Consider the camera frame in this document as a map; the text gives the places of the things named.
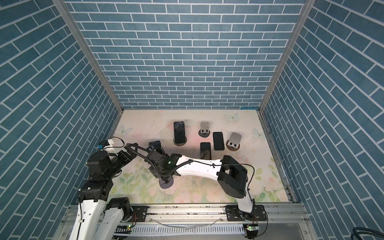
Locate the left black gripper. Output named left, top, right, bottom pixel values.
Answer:
left=105, top=142, right=138, bottom=180

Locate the shiny phone stand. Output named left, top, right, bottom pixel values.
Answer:
left=200, top=142, right=212, bottom=160
left=148, top=141, right=163, bottom=153
left=213, top=132, right=225, bottom=151

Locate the black phone back stand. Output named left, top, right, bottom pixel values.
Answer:
left=174, top=121, right=186, bottom=143

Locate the grey phone stand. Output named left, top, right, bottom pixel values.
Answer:
left=159, top=178, right=174, bottom=189
left=198, top=122, right=210, bottom=138

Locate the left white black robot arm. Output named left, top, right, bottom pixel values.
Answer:
left=70, top=150, right=137, bottom=240

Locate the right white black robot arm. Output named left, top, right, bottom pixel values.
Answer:
left=145, top=152, right=268, bottom=221

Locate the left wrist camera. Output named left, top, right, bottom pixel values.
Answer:
left=98, top=139, right=116, bottom=153

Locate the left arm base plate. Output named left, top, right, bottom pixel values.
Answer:
left=122, top=206, right=149, bottom=223

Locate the white slotted cable duct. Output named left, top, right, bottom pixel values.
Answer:
left=114, top=224, right=245, bottom=237

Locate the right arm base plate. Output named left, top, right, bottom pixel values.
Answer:
left=225, top=204, right=268, bottom=222

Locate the aluminium mounting rail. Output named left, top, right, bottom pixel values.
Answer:
left=60, top=203, right=310, bottom=229

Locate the black cable bottom right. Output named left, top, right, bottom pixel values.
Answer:
left=350, top=227, right=384, bottom=240

